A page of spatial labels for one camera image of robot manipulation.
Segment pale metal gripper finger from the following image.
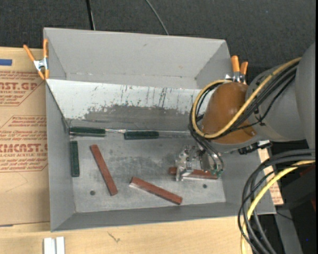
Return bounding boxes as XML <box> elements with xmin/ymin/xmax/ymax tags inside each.
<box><xmin>174</xmin><ymin>147</ymin><xmax>189</xmax><ymax>168</ymax></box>
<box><xmin>175</xmin><ymin>167</ymin><xmax>193</xmax><ymax>182</ymax></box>

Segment red-brown block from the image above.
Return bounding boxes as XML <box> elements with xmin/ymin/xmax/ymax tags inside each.
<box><xmin>89</xmin><ymin>144</ymin><xmax>119</xmax><ymax>197</ymax></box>
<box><xmin>128</xmin><ymin>176</ymin><xmax>183</xmax><ymax>206</ymax></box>
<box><xmin>167</xmin><ymin>166</ymin><xmax>219</xmax><ymax>180</ymax></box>

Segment grey metal bin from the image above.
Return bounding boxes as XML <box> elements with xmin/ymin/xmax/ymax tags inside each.
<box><xmin>43</xmin><ymin>27</ymin><xmax>277</xmax><ymax>233</ymax></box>

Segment dark green flat block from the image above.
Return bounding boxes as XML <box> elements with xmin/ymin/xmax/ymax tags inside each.
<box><xmin>123</xmin><ymin>130</ymin><xmax>160</xmax><ymax>141</ymax></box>
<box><xmin>70</xmin><ymin>140</ymin><xmax>81</xmax><ymax>178</ymax></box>
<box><xmin>69</xmin><ymin>126</ymin><xmax>107</xmax><ymax>138</ymax></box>

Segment brown cardboard board red print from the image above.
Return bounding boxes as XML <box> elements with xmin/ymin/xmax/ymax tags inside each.
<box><xmin>0</xmin><ymin>46</ymin><xmax>285</xmax><ymax>228</ymax></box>

